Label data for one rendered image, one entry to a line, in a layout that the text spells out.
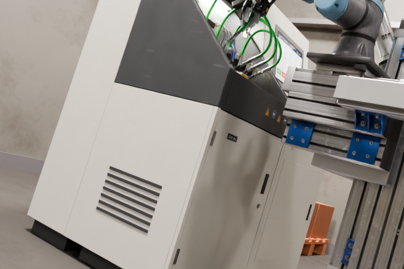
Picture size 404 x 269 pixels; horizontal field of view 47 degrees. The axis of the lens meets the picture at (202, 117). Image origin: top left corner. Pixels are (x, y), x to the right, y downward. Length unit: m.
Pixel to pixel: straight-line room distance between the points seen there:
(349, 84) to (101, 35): 1.29
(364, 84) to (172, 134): 0.80
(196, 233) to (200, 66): 0.67
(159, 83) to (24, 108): 2.32
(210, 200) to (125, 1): 1.02
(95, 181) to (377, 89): 1.25
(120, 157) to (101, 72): 0.44
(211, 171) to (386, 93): 0.78
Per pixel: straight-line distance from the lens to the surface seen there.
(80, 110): 2.25
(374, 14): 1.67
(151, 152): 1.91
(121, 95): 2.09
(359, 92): 1.41
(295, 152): 2.53
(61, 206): 2.23
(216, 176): 1.89
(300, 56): 3.10
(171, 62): 1.97
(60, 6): 4.23
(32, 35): 4.11
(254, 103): 2.01
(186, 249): 1.88
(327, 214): 4.71
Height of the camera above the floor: 0.61
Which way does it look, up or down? 4 degrees up
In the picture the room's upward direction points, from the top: 17 degrees clockwise
